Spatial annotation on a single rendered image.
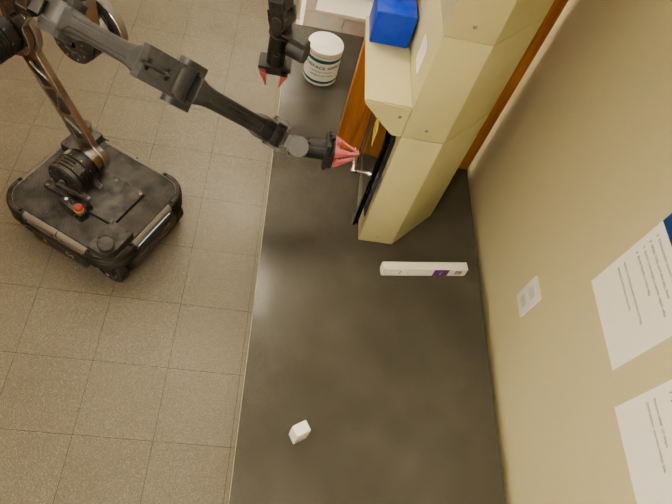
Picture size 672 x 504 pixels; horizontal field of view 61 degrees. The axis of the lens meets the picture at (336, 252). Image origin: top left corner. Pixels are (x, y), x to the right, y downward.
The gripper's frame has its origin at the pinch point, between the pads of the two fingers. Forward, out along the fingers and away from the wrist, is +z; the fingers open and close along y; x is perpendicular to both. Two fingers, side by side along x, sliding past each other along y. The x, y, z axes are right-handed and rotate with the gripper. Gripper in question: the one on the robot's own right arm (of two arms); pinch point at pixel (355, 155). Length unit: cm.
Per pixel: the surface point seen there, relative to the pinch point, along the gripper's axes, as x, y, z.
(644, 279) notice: -55, 37, 50
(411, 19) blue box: 9.4, 39.5, 4.7
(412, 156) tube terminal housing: -11.5, 15.1, 11.8
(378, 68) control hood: 0.2, 31.0, -1.4
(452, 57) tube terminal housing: -11.5, 46.5, 10.7
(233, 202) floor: 66, -120, -39
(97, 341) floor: -17, -120, -85
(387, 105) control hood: -11.5, 30.5, 0.9
